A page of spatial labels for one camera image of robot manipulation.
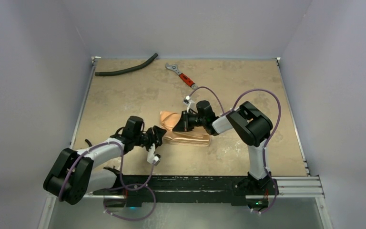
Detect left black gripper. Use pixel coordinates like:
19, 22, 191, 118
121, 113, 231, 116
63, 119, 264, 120
132, 126, 166, 154

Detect orange cloth napkin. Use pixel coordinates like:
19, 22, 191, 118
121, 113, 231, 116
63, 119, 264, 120
160, 111, 211, 146

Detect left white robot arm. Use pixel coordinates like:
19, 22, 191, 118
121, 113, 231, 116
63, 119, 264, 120
43, 116, 167, 205

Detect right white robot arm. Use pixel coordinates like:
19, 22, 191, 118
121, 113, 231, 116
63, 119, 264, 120
173, 100, 273, 194

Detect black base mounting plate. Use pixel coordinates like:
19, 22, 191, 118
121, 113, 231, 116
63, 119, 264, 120
93, 175, 279, 208

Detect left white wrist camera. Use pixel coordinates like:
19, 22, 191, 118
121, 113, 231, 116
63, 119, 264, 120
147, 144, 161, 166

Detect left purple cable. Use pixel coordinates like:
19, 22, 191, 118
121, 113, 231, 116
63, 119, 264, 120
58, 140, 157, 221

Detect purple cable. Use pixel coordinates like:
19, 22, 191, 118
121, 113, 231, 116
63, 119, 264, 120
58, 140, 157, 221
184, 86, 282, 215

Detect red handled adjustable wrench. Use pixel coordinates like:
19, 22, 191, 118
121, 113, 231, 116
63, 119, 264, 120
165, 63, 198, 89

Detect black handled pliers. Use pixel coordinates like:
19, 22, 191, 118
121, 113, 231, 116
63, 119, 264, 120
84, 139, 92, 147

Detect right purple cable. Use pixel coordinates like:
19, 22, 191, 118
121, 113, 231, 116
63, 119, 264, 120
184, 86, 282, 215

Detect black foam hose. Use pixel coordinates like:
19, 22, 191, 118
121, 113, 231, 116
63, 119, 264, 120
95, 53, 159, 77

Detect aluminium frame rail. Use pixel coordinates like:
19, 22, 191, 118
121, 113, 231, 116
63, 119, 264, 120
47, 176, 325, 199

